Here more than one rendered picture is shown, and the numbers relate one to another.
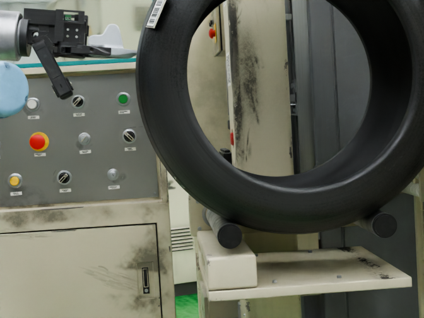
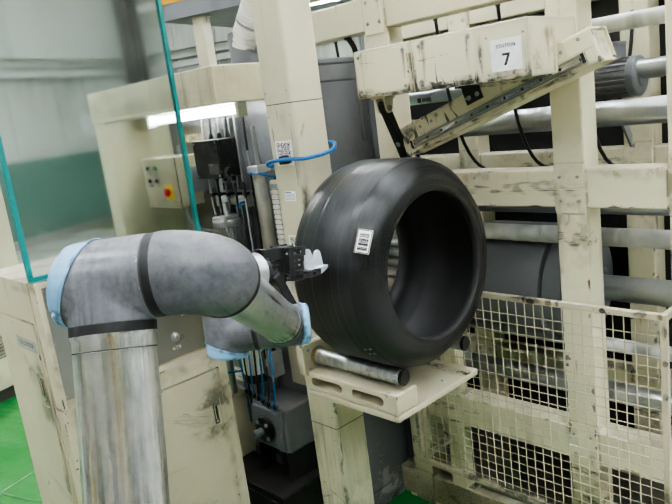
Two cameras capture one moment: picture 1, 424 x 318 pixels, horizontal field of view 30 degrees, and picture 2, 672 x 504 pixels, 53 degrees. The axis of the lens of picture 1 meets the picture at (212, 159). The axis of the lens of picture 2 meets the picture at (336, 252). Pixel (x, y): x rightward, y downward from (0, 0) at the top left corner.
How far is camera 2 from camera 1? 1.27 m
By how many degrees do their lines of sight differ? 40
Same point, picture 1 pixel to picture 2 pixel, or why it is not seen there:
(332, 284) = (448, 387)
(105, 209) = (181, 367)
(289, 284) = (428, 395)
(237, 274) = (410, 400)
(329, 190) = (451, 333)
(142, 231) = (210, 376)
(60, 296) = not seen: hidden behind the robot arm
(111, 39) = (317, 261)
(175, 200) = not seen: outside the picture
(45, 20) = (278, 256)
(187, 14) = (383, 241)
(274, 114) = not seen: hidden behind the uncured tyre
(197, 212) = (307, 358)
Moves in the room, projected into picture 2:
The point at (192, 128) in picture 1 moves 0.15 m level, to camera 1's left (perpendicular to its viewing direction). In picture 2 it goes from (392, 316) to (348, 334)
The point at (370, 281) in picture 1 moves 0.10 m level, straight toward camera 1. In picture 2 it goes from (462, 378) to (485, 388)
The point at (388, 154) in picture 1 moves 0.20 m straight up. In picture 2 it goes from (472, 302) to (466, 234)
